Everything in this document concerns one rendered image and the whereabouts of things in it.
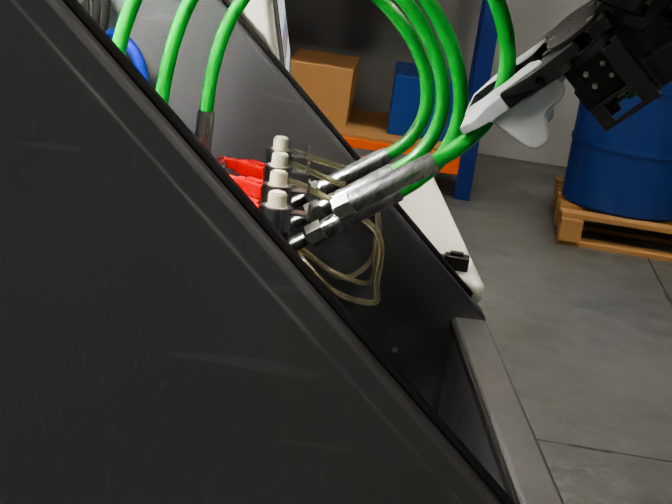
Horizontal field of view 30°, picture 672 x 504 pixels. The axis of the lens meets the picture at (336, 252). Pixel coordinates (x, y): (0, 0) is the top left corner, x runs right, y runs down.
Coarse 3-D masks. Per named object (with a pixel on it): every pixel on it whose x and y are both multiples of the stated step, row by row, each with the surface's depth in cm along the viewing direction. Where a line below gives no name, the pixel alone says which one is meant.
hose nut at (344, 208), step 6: (336, 198) 107; (342, 198) 106; (336, 204) 106; (342, 204) 106; (348, 204) 106; (336, 210) 106; (342, 210) 106; (348, 210) 106; (342, 216) 106; (348, 216) 107
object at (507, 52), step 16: (496, 0) 102; (496, 16) 102; (512, 32) 103; (512, 48) 103; (512, 64) 103; (496, 80) 104; (480, 128) 105; (448, 144) 106; (464, 144) 105; (448, 160) 105
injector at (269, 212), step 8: (264, 208) 106; (272, 208) 106; (288, 208) 107; (272, 216) 106; (280, 216) 106; (288, 216) 106; (280, 224) 106; (288, 224) 107; (280, 232) 106; (288, 232) 107; (288, 240) 108
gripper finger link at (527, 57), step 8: (544, 40) 104; (536, 48) 104; (544, 48) 104; (520, 56) 106; (528, 56) 104; (536, 56) 103; (520, 64) 104; (488, 88) 106; (480, 96) 106; (472, 104) 107; (552, 112) 107
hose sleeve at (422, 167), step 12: (432, 156) 105; (408, 168) 105; (420, 168) 105; (432, 168) 105; (384, 180) 106; (396, 180) 106; (408, 180) 106; (360, 192) 106; (372, 192) 106; (384, 192) 106; (360, 204) 106; (372, 204) 107
